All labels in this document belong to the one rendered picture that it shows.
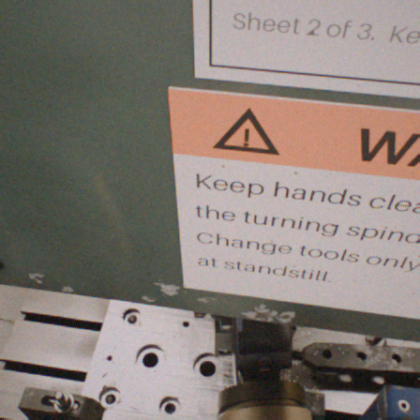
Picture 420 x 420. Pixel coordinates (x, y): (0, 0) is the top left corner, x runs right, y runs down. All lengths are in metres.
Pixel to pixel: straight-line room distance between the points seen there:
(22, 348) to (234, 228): 0.88
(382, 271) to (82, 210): 0.11
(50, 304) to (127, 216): 0.88
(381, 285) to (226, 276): 0.06
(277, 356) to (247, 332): 0.03
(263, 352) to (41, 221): 0.25
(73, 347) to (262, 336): 0.65
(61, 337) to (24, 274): 0.77
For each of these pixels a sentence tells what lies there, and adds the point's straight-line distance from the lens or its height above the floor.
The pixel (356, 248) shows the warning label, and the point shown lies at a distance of 0.18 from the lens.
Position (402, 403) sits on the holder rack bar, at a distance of 0.63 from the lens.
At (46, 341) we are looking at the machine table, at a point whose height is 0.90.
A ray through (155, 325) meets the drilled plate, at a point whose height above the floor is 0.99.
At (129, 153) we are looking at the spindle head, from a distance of 0.16.
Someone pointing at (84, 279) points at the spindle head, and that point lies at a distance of 0.23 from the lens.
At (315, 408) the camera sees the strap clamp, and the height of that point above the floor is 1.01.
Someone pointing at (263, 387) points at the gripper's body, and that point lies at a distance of 0.39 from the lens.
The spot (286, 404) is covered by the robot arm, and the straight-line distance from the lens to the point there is 0.39.
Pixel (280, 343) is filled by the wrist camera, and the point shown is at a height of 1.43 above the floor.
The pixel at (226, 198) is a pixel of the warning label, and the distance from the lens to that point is 0.16.
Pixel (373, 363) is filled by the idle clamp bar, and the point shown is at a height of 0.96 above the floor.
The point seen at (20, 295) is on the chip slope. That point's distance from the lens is 1.38.
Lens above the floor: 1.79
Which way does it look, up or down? 51 degrees down
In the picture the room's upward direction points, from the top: straight up
